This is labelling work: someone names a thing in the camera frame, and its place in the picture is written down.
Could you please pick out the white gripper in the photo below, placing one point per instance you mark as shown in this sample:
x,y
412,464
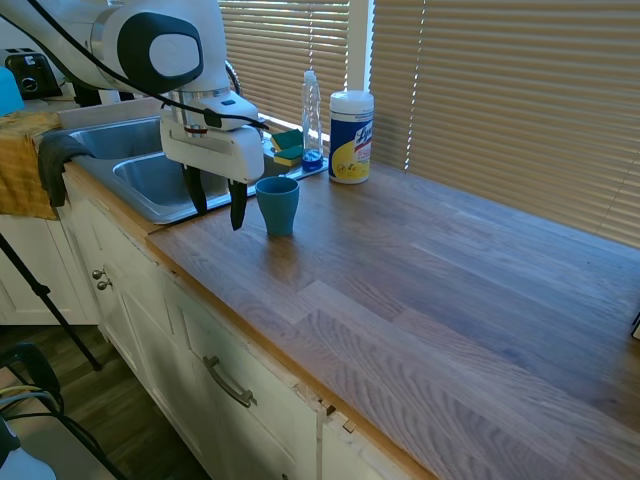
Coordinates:
x,y
215,150

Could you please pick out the teal plastic mug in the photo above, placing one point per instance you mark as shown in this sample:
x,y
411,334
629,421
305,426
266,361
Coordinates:
x,y
277,207

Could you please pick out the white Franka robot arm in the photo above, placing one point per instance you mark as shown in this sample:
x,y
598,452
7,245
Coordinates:
x,y
170,50

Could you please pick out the stainless steel double sink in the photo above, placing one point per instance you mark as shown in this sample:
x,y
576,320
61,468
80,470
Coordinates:
x,y
145,180

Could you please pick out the yellow sponge with green pad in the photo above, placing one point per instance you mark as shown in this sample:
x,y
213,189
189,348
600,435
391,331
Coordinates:
x,y
289,156

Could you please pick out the green scrub sponge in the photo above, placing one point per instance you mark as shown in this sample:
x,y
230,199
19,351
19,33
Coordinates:
x,y
287,139

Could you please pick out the clear dish soap bottle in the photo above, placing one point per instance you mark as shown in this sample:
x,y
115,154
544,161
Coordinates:
x,y
311,125

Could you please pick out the chrome faucet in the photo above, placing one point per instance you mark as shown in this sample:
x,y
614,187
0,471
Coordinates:
x,y
234,77

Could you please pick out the white kitchen cabinet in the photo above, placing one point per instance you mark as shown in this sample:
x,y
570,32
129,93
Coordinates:
x,y
165,325

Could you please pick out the round metal cabinet knob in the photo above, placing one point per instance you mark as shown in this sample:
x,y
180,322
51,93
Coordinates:
x,y
98,274
104,285

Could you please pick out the Lysol wipes canister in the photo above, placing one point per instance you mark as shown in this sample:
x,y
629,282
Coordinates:
x,y
351,140

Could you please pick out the grey dish cloth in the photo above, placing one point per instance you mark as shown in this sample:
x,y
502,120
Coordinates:
x,y
55,160

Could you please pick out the narrow beige window blind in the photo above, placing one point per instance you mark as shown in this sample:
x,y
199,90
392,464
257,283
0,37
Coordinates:
x,y
285,45

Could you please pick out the black tripod leg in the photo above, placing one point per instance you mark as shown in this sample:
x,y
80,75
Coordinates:
x,y
50,305

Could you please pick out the yellow dish towel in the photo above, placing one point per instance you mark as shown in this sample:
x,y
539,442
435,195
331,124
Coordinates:
x,y
17,165

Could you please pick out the black toaster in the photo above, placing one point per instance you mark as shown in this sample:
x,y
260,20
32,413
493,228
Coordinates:
x,y
30,72

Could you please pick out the light blue plastic object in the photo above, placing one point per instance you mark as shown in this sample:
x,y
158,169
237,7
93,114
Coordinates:
x,y
9,92

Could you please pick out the wide beige window blind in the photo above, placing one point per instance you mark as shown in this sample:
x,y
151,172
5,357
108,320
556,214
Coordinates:
x,y
500,100

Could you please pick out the white window frame post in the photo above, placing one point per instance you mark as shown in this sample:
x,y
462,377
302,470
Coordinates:
x,y
361,45

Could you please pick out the black metal stand frame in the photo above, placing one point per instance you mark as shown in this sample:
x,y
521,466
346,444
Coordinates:
x,y
35,365

